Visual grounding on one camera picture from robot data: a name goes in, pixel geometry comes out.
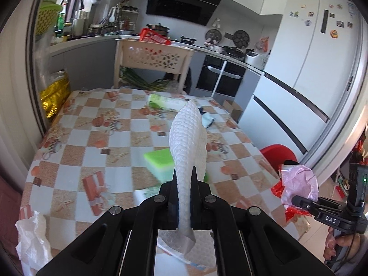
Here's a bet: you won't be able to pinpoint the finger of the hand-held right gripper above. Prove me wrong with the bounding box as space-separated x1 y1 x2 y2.
292 195 318 216

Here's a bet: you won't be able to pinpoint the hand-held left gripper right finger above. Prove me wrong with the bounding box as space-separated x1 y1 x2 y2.
190 166 335 276

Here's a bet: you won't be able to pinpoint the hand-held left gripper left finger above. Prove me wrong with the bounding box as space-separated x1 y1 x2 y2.
36 167 180 276

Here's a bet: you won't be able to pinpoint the pink red plastic bag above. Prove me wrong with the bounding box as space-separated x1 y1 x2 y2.
272 164 319 222

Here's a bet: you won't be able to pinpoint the white bottle green cap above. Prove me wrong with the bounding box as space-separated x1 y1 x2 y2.
134 188 161 207

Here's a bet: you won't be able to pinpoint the white carton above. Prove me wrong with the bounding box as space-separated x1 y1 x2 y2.
157 230 215 271

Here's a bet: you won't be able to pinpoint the green sponge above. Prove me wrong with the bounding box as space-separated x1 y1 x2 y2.
144 149 176 183

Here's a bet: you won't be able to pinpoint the white foam net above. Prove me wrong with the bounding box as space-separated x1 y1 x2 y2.
169 99 208 261

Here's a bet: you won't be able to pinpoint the blue white plastic bag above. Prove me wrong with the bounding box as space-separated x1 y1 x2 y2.
198 108 216 128

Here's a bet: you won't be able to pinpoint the green white drink bottle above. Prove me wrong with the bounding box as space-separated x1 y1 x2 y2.
147 93 190 111

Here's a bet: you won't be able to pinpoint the person's right hand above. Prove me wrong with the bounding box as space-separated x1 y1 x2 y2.
323 230 368 265

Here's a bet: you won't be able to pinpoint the red stool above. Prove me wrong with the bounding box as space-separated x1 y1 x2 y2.
260 144 296 176

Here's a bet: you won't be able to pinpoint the checked plastic tablecloth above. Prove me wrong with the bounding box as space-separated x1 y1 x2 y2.
20 88 288 276

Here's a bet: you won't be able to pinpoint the cardboard box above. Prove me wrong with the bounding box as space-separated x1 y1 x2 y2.
223 100 243 123

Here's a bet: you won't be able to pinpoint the black built-in oven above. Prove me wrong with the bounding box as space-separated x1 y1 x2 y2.
196 55 248 98

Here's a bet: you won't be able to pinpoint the green onions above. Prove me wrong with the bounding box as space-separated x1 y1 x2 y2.
119 67 173 91

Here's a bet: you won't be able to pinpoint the white floor mop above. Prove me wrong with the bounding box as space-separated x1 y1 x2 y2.
211 60 227 98

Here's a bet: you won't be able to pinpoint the white refrigerator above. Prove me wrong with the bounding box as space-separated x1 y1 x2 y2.
239 0 363 156

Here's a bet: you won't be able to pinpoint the beige plastic chair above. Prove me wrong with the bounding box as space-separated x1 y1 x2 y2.
113 38 197 92

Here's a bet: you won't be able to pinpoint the white rice cooker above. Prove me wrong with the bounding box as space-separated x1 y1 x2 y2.
245 51 268 70

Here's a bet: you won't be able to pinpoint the black wok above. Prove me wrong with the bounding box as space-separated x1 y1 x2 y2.
223 46 248 58

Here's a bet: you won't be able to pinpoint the gold foil bag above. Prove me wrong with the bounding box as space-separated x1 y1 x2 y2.
40 70 71 118

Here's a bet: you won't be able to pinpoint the orange plastic bag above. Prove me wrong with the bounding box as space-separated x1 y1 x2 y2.
256 36 271 52

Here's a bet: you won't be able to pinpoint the red plastic basket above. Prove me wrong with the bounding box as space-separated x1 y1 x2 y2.
139 28 172 46

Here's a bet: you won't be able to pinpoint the round grey tray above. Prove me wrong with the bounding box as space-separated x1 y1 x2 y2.
205 29 222 44

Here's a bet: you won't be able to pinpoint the round patterned baking pan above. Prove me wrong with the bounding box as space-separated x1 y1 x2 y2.
233 29 250 47

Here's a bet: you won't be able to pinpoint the group of fridge magnets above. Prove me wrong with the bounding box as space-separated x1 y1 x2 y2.
289 3 354 39

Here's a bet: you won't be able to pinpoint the steel cooking pot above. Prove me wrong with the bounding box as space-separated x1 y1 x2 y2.
147 23 170 35

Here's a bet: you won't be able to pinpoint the spice rack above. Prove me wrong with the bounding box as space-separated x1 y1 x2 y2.
118 1 140 33

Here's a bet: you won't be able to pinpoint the black range hood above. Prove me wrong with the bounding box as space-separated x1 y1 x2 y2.
146 0 224 26

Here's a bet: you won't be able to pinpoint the black kitchen faucet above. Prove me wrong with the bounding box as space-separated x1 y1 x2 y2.
60 0 84 22

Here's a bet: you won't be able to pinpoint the green plastic basket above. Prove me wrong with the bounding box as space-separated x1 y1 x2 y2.
35 0 63 36

